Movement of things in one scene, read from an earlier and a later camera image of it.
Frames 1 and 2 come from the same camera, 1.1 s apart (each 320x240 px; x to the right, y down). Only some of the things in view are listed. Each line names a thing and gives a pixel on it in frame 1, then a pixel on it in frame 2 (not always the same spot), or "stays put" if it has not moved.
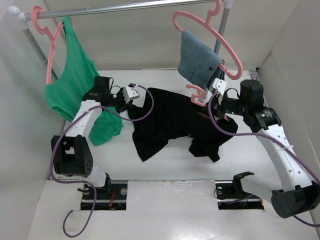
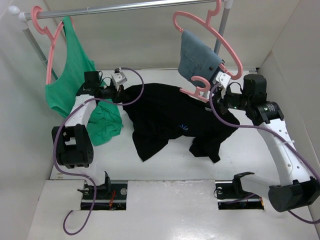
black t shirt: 174,117 stays put
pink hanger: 202,95 to 200,93
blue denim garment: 198,62 stays put
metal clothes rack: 21,17 stays put
